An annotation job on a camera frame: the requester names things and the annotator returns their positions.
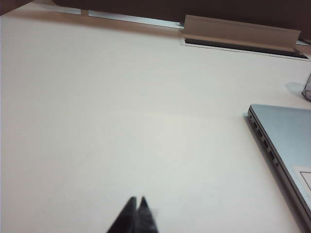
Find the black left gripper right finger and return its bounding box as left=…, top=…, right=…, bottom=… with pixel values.
left=135, top=196, right=160, bottom=233

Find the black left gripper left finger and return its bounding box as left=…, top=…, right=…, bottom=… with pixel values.
left=106, top=196, right=138, bottom=233

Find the clear square glass water cup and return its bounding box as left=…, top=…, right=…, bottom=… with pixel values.
left=301, top=72, right=311, bottom=101

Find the silver closed Dell laptop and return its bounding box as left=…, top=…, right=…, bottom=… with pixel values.
left=247, top=103, right=311, bottom=220

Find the grey fabric desk divider panel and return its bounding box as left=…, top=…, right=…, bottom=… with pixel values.
left=52, top=0, right=311, bottom=41

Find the white cable tray box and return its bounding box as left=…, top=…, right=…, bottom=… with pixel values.
left=183, top=14, right=302, bottom=52

